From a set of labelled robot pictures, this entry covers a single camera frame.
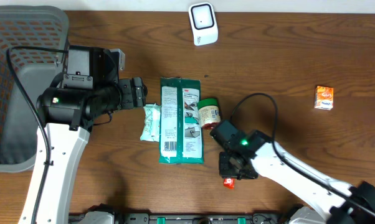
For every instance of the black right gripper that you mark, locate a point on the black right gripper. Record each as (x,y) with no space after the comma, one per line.
(225,170)

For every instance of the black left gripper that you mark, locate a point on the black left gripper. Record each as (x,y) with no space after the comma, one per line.
(129,86)

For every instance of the small red sachet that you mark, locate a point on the small red sachet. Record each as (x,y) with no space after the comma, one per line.
(229,183)

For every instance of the teal packet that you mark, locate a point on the teal packet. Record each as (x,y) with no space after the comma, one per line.
(151,130)

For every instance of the green lid spice jar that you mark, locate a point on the green lid spice jar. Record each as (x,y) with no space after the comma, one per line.
(209,115)

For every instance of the white green packet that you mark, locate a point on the white green packet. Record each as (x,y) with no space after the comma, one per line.
(180,140)

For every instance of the small orange box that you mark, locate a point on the small orange box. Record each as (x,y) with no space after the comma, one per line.
(324,98)

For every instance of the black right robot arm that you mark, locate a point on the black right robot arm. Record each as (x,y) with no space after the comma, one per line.
(334,200)

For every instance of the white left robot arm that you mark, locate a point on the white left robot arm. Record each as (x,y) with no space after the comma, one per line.
(87,86)

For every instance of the white barcode scanner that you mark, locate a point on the white barcode scanner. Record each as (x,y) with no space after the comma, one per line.
(203,23)

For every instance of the grey plastic mesh basket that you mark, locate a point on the grey plastic mesh basket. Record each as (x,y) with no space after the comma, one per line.
(31,38)

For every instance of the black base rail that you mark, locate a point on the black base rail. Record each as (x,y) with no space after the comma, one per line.
(111,215)

